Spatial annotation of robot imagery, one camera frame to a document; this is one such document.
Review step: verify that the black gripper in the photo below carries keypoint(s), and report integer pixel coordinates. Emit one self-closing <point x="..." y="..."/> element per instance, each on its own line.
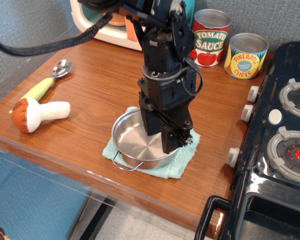
<point x="164" y="101"/>

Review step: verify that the pineapple slices can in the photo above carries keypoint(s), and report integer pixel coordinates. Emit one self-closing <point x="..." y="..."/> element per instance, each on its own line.
<point x="245" y="55"/>

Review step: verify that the light blue folded cloth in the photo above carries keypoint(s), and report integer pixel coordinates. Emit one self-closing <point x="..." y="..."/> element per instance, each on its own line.
<point x="174" y="169"/>

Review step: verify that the plush toy mushroom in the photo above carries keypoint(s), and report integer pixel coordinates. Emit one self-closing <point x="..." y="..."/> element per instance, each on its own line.
<point x="27" y="114"/>

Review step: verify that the black toy stove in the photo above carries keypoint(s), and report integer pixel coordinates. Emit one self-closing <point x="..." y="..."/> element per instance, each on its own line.
<point x="265" y="189"/>

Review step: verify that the spoon with green handle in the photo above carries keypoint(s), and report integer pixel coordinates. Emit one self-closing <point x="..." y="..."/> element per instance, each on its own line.
<point x="39" y="90"/>

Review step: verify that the stainless steel pot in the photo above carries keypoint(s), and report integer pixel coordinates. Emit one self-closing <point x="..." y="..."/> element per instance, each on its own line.
<point x="138" y="150"/>

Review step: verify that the orange microwave turntable plate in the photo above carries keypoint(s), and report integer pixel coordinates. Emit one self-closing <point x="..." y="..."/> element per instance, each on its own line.
<point x="117" y="20"/>

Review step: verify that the tomato sauce can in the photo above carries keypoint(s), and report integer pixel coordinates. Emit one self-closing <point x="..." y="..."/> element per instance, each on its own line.
<point x="211" y="28"/>

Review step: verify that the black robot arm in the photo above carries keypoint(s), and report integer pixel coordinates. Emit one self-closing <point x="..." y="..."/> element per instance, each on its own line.
<point x="167" y="62"/>

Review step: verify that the toy microwave teal cream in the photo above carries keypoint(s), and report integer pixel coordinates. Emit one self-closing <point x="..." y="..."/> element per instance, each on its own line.
<point x="110" y="32"/>

